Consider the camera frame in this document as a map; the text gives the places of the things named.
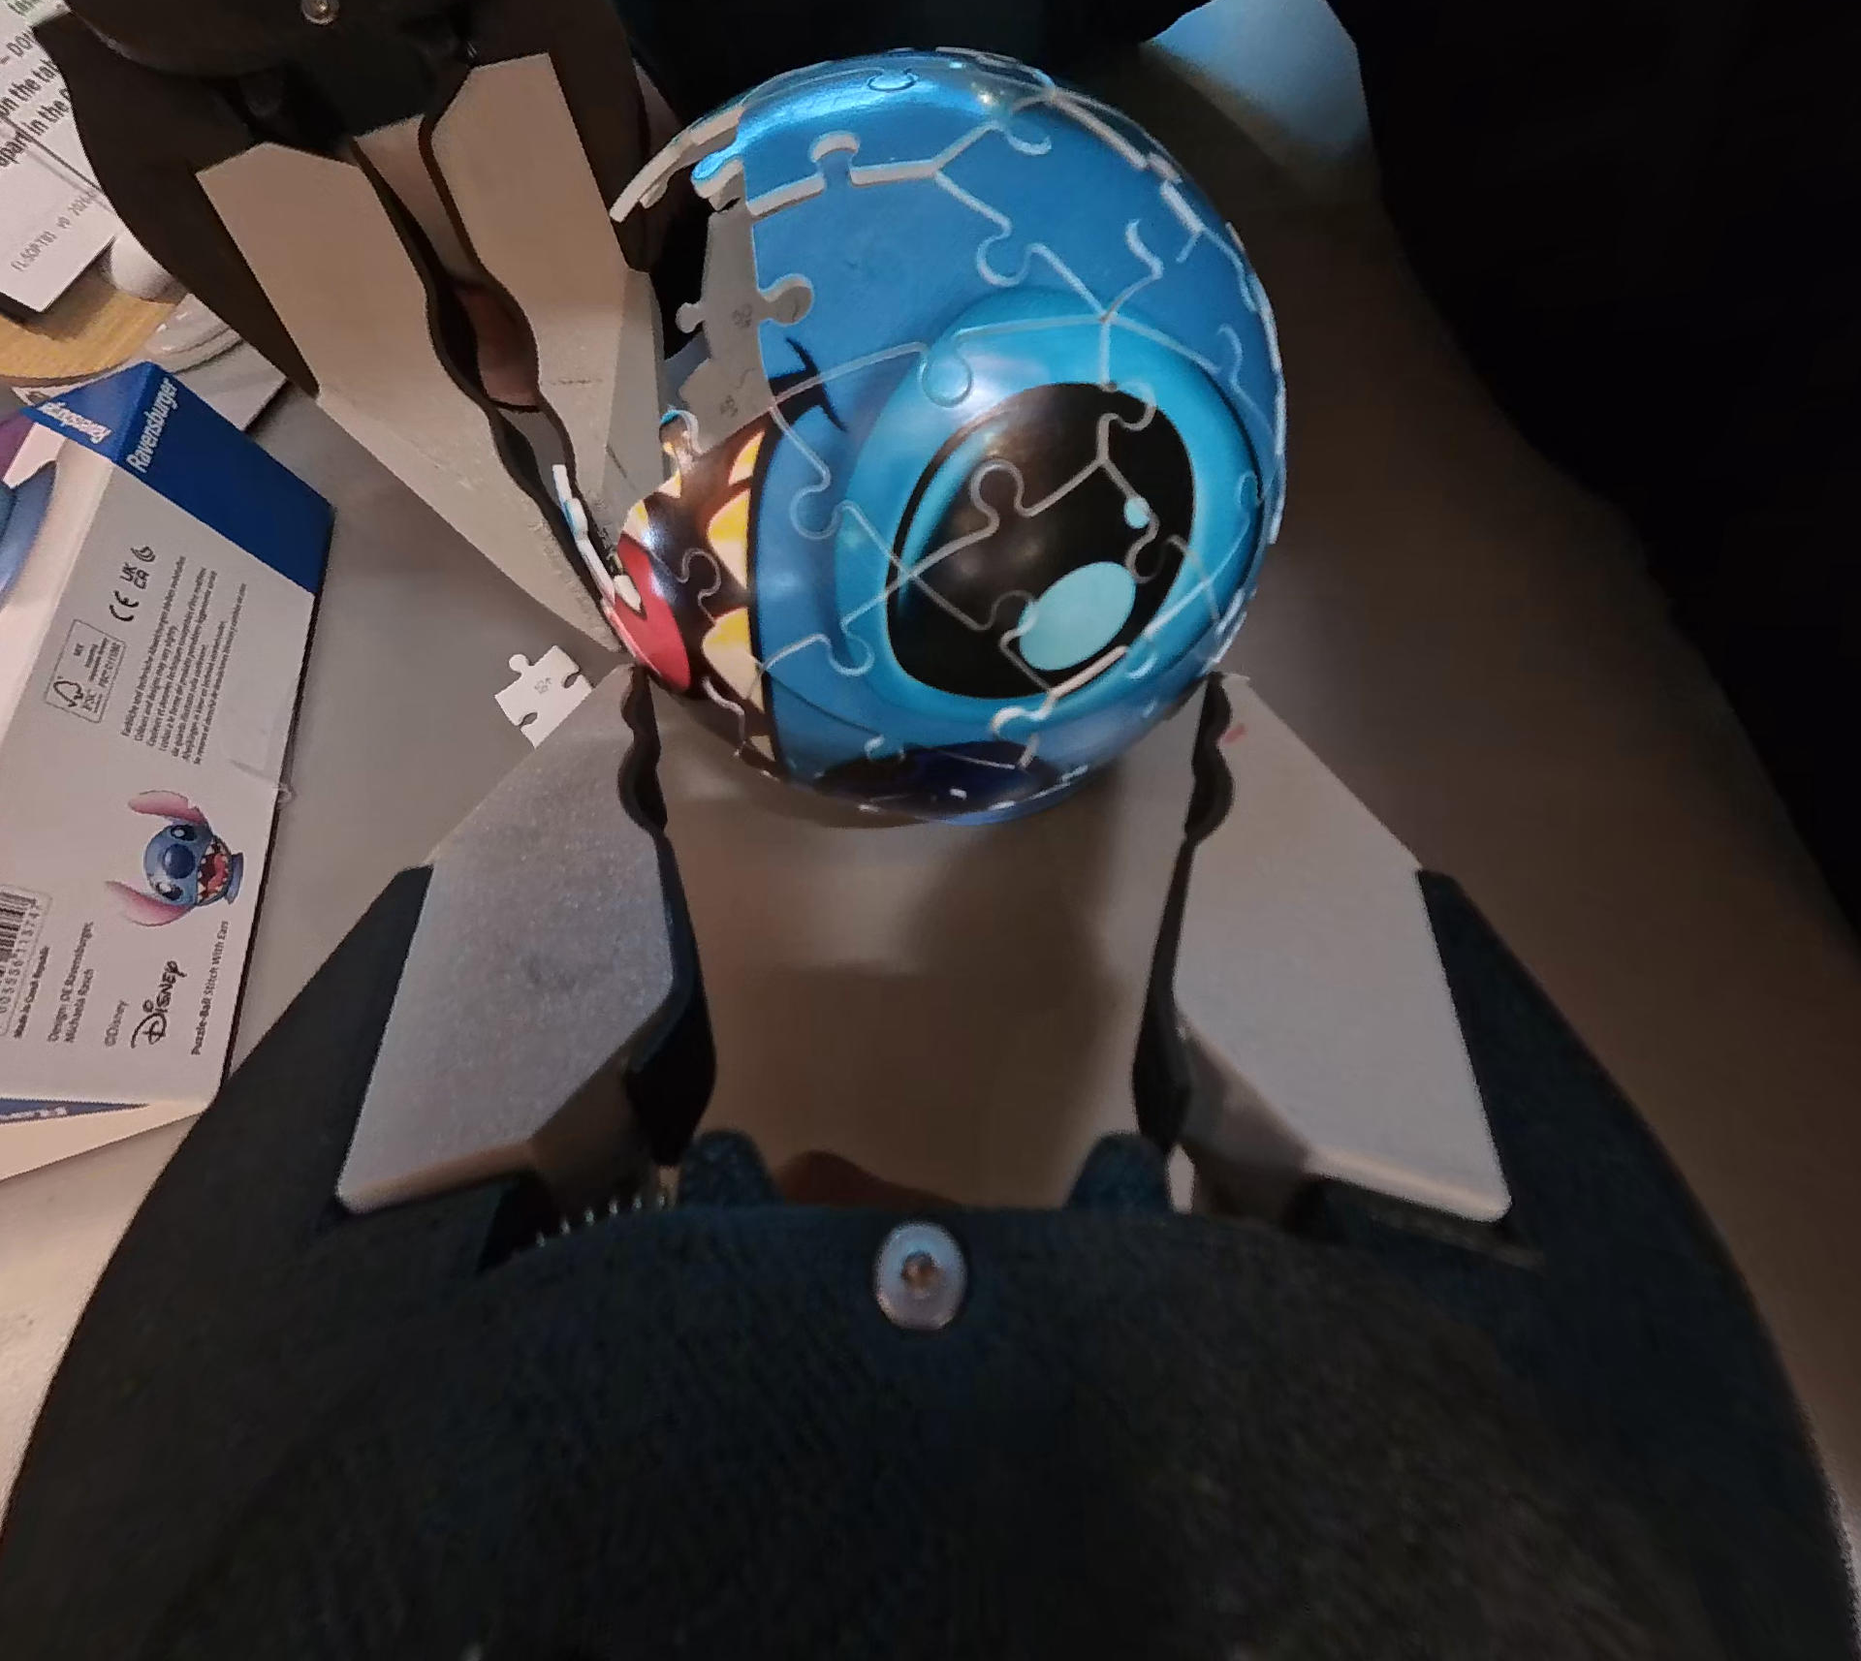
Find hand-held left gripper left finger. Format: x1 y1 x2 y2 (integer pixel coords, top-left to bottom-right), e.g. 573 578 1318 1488
335 667 717 1214

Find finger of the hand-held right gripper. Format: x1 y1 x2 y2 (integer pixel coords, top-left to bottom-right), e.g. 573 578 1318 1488
424 49 673 504
193 124 623 657

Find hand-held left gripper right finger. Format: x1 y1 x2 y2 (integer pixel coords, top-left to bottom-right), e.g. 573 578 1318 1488
1133 674 1515 1222

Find white puzzle piece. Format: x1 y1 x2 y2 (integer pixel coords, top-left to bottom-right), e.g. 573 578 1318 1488
495 646 592 749

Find blue puzzle ball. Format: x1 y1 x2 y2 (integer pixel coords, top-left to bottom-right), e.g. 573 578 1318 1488
601 49 1291 829

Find white and blue puzzle box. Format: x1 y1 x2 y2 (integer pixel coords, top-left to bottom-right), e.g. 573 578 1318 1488
0 360 336 1181

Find round wooden board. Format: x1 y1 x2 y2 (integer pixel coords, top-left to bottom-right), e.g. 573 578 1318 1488
0 295 285 420

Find printed paper sheets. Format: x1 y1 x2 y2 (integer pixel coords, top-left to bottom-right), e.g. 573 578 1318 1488
0 0 197 315

